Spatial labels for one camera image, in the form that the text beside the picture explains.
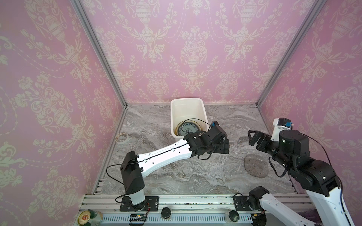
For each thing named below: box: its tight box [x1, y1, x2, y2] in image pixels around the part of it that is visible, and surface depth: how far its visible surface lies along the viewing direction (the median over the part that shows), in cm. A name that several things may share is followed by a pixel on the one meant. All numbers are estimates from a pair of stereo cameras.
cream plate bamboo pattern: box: [174, 120, 203, 138], surface depth 102 cm
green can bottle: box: [77, 209, 103, 226], surface depth 64 cm
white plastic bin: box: [170, 97, 210, 142], surface depth 102 cm
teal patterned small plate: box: [177, 121, 200, 137], surface depth 102 cm
